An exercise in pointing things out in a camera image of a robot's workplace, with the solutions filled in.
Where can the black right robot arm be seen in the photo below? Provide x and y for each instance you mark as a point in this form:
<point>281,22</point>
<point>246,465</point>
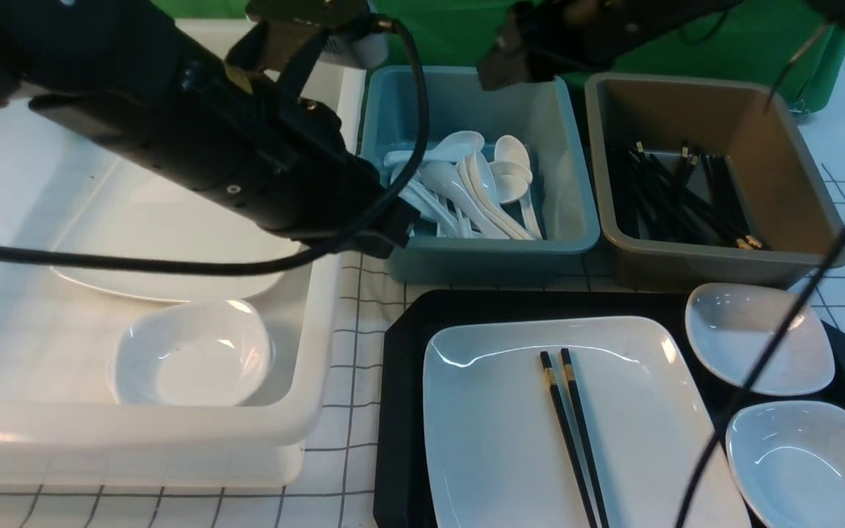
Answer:
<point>672,15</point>

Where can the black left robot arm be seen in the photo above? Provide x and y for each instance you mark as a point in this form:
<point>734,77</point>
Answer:
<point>134,48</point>

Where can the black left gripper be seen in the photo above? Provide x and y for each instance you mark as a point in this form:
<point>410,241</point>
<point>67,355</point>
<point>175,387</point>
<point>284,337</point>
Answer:
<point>256,152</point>

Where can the black serving tray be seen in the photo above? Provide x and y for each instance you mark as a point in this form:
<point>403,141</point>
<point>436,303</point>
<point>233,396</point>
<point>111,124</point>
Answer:
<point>402,497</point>

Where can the blue plastic bin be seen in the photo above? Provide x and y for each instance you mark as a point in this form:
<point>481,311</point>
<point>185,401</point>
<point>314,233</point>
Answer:
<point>542,116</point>

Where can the large white plastic tub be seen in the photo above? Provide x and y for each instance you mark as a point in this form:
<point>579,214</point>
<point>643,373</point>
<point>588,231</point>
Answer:
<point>59,423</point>

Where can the small white bowl in tub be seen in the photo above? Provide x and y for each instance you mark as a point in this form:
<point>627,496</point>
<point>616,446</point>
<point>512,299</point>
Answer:
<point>210,353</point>

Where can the pile of white spoons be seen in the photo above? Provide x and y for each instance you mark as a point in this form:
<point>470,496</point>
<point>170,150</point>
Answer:
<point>468,196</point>

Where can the brown plastic bin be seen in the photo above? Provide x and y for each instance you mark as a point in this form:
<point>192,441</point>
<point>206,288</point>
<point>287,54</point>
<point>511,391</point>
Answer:
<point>775,178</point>

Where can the small white bowl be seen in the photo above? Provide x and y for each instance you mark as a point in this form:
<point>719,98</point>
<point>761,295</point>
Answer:
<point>788,459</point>
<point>729,325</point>
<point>210,353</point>

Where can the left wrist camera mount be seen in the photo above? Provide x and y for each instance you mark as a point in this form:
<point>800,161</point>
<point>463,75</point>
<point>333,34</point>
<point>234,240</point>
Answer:
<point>291,37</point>

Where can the white square plate in tub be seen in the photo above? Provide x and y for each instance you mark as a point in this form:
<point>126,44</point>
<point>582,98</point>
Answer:
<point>136,214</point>

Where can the green cloth backdrop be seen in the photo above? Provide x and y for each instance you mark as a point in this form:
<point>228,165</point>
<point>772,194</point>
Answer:
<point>754,43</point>

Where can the black chopstick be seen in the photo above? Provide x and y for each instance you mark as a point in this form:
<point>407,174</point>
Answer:
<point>566,434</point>
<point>583,430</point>

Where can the pile of black chopsticks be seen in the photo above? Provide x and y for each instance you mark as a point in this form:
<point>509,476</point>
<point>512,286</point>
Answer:
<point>694,202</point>

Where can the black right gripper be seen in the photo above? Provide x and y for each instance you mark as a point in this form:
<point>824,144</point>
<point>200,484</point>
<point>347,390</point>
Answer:
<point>537,42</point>

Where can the large white square plate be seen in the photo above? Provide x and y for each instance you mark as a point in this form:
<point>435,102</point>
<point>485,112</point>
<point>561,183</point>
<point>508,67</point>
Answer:
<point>495,453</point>

